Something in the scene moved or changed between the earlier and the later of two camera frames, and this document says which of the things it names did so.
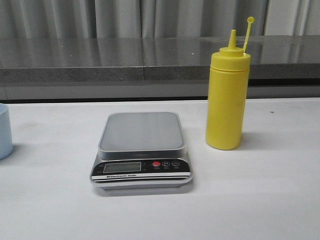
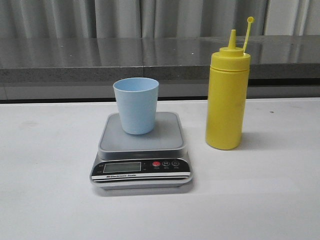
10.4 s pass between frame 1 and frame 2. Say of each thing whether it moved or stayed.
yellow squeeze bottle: stayed
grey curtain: stayed
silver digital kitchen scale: stayed
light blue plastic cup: moved
